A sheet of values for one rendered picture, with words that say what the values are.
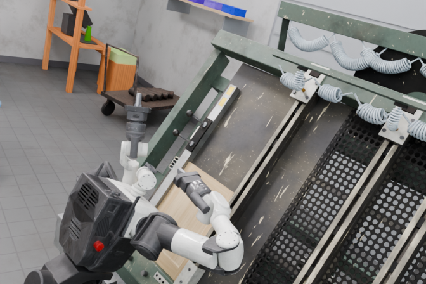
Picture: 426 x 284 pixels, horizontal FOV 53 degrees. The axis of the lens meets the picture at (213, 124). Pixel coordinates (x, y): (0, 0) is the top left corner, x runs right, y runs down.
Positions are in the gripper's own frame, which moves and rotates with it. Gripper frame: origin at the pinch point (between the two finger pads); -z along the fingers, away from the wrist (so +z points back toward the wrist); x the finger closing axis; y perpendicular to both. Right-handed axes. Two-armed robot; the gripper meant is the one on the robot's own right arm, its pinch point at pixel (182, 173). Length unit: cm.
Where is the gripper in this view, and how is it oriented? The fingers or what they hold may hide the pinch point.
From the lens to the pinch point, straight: 184.2
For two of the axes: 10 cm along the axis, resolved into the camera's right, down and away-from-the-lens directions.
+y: -2.4, 8.7, 4.2
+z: 5.3, 4.9, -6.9
